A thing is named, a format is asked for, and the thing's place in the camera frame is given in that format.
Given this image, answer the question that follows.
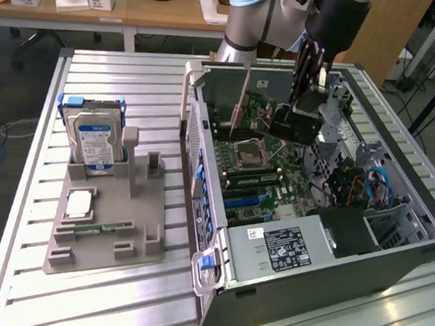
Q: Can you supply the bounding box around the silver CPU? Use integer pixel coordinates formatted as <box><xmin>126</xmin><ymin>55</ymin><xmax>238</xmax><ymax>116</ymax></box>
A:
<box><xmin>64</xmin><ymin>189</ymin><xmax>94</xmax><ymax>222</ymax></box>

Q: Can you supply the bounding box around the graphics card with black fan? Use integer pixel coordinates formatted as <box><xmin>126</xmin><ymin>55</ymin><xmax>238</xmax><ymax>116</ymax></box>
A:
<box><xmin>227</xmin><ymin>59</ymin><xmax>328</xmax><ymax>147</ymax></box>

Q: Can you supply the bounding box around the metal disk bay cage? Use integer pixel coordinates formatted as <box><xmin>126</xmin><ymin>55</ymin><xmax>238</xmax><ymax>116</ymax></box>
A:
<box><xmin>300</xmin><ymin>81</ymin><xmax>365</xmax><ymax>178</ymax></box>

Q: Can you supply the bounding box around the hard disk in blue caddy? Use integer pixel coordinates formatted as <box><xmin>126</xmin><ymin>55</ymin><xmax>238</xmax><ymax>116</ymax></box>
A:
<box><xmin>49</xmin><ymin>89</ymin><xmax>132</xmax><ymax>180</ymax></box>

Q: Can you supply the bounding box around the wooden cabinet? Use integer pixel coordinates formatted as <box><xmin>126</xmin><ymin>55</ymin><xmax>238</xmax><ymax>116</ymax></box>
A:
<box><xmin>327</xmin><ymin>0</ymin><xmax>435</xmax><ymax>92</ymax></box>

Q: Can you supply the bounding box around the black office chair base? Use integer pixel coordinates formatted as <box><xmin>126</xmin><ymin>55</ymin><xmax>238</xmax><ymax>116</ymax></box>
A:
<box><xmin>6</xmin><ymin>26</ymin><xmax>68</xmax><ymax>76</ymax></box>

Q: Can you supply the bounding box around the green motherboard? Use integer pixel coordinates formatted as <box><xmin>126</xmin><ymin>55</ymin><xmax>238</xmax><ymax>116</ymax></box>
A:
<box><xmin>196</xmin><ymin>107</ymin><xmax>330</xmax><ymax>237</ymax></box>

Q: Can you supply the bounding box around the red wire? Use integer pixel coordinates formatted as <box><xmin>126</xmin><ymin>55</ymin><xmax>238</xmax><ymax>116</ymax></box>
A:
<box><xmin>346</xmin><ymin>174</ymin><xmax>368</xmax><ymax>209</ymax></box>

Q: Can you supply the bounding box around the grey power supply unit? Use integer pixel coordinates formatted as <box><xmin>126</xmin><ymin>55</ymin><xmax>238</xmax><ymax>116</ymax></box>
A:
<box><xmin>221</xmin><ymin>206</ymin><xmax>341</xmax><ymax>293</ymax></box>

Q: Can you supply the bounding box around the grey case latch blue tab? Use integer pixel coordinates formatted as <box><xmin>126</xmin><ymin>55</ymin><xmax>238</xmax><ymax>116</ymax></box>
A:
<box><xmin>188</xmin><ymin>245</ymin><xmax>229</xmax><ymax>298</ymax></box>

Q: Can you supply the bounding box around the green RAM stick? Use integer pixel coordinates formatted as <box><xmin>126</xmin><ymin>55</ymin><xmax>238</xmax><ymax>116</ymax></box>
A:
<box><xmin>57</xmin><ymin>216</ymin><xmax>133</xmax><ymax>241</ymax></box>

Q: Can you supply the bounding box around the white flat booklet box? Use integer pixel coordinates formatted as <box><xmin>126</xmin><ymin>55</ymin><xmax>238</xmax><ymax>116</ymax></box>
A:
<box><xmin>196</xmin><ymin>0</ymin><xmax>232</xmax><ymax>28</ymax></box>

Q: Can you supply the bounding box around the blue wire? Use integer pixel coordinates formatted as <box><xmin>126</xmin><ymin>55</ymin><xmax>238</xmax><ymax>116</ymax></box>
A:
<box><xmin>363</xmin><ymin>166</ymin><xmax>396</xmax><ymax>209</ymax></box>

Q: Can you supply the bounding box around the grey parts rack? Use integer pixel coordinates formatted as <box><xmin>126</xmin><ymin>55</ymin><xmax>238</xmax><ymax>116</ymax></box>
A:
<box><xmin>41</xmin><ymin>118</ymin><xmax>179</xmax><ymax>287</ymax></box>

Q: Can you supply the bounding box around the CPU socket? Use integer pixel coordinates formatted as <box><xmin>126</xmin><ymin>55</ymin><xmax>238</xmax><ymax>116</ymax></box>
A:
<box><xmin>232</xmin><ymin>137</ymin><xmax>272</xmax><ymax>170</ymax></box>

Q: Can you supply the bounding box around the open black PC case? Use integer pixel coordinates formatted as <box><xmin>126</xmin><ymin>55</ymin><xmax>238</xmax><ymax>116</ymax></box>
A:
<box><xmin>158</xmin><ymin>48</ymin><xmax>435</xmax><ymax>326</ymax></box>

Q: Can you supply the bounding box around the wooden desk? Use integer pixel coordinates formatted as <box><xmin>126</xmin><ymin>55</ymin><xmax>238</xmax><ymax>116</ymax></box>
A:
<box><xmin>0</xmin><ymin>0</ymin><xmax>339</xmax><ymax>73</ymax></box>

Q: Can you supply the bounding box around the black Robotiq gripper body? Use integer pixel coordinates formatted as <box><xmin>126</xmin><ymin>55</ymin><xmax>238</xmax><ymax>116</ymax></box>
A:
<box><xmin>300</xmin><ymin>0</ymin><xmax>373</xmax><ymax>68</ymax></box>

